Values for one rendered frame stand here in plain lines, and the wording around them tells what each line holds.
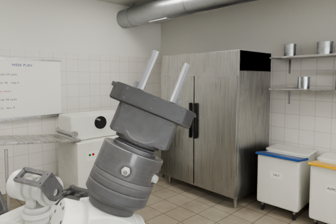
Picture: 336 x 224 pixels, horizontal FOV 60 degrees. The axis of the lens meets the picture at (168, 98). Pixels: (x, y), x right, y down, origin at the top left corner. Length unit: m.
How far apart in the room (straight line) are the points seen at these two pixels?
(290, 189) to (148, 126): 3.54
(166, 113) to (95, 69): 4.71
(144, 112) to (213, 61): 3.59
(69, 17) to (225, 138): 3.01
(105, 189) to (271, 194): 3.67
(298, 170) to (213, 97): 1.34
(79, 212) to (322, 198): 3.46
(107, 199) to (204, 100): 3.65
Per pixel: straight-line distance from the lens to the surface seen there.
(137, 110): 0.39
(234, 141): 3.79
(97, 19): 5.20
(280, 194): 3.95
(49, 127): 4.79
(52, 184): 0.68
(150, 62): 0.41
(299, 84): 4.08
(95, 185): 0.40
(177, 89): 0.40
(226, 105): 3.79
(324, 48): 3.98
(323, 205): 3.77
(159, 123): 0.39
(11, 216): 0.82
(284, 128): 4.46
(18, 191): 0.73
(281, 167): 3.84
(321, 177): 3.68
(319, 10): 4.33
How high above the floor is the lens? 1.70
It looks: 4 degrees down
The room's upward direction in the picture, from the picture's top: straight up
